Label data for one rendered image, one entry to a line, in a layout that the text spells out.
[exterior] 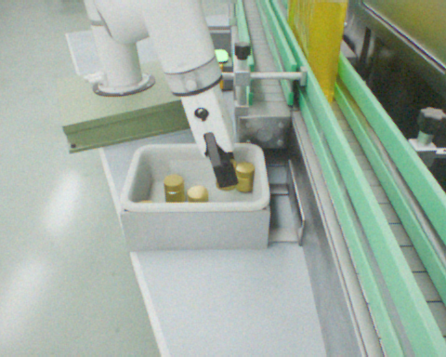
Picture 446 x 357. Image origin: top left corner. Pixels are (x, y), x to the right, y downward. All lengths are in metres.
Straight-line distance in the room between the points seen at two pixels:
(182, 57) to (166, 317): 0.34
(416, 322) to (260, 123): 0.47
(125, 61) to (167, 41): 0.47
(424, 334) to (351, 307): 0.12
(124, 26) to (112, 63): 0.41
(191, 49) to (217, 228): 0.26
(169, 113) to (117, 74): 0.16
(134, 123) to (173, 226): 0.36
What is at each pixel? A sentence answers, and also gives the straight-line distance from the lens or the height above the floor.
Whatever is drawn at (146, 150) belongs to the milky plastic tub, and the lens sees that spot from 0.71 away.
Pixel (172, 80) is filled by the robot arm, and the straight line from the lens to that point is 0.53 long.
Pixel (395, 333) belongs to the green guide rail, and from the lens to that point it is 0.38.
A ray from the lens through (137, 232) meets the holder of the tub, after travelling 0.61.
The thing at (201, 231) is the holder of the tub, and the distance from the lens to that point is 0.60.
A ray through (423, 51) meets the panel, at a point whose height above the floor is 1.01.
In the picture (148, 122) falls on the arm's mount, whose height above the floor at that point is 0.79.
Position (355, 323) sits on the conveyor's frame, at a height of 0.88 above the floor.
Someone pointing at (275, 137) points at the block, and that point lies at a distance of 0.73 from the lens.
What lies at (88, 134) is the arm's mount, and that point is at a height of 0.79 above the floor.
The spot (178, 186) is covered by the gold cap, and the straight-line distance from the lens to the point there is 0.66.
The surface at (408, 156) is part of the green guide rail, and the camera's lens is 0.49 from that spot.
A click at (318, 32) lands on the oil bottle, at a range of 0.72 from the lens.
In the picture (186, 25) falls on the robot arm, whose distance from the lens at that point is 0.50.
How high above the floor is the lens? 1.21
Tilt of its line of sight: 37 degrees down
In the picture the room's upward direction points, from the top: straight up
